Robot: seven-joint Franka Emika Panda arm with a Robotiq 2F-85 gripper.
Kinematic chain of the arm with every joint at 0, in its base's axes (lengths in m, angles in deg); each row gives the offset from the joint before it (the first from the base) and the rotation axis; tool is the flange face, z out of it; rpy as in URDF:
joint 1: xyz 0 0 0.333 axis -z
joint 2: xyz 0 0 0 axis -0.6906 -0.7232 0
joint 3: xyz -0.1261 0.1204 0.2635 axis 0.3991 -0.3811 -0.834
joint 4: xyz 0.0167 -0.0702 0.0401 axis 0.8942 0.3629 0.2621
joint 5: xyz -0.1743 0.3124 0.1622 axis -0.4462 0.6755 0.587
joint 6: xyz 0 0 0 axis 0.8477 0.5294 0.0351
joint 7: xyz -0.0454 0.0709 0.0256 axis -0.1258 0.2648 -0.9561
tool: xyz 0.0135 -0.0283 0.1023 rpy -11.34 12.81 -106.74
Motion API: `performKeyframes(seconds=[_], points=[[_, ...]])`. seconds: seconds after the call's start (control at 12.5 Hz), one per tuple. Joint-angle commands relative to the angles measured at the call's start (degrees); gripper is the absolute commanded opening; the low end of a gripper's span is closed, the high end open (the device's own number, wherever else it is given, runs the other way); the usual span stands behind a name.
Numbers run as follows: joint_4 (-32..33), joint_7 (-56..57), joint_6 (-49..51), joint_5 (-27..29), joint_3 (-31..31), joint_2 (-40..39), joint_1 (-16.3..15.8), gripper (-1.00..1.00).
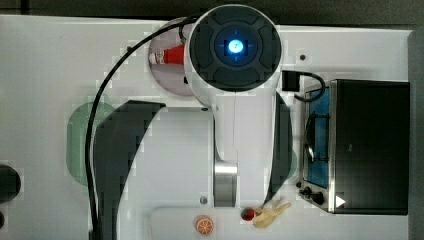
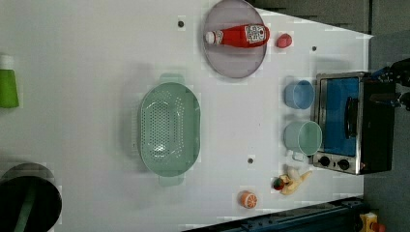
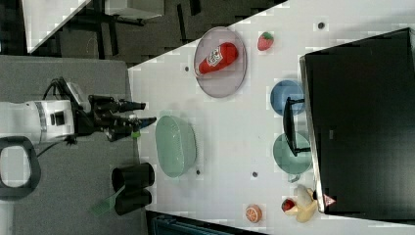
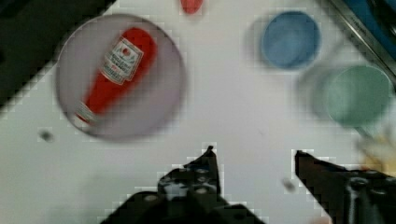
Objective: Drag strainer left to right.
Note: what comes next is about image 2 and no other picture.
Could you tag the purple round plate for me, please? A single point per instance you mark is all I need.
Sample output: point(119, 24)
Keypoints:
point(230, 61)

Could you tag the red ketchup bottle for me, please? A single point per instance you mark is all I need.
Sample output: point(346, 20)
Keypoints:
point(243, 36)

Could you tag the toy orange half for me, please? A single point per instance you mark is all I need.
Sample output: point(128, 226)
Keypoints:
point(248, 200)

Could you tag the blue cup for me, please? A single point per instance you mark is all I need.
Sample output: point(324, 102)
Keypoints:
point(299, 94)

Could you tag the small red toy fruit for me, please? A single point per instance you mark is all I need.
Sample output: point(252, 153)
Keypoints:
point(278, 184)

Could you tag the green mug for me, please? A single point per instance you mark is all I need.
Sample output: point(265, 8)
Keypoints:
point(302, 139)

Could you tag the peeled toy banana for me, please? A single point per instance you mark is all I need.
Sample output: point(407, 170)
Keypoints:
point(292, 180)

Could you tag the red toy strawberry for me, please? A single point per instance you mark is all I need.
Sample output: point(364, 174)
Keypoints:
point(284, 41)

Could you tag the black toaster oven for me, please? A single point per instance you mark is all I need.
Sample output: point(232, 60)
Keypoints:
point(356, 121)

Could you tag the black cylindrical container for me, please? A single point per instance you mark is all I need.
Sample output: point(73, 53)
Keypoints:
point(48, 203)

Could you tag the green bottle white cap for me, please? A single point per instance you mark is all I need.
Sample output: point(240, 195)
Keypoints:
point(8, 89)

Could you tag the green spatula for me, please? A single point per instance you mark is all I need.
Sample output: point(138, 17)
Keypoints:
point(25, 210)

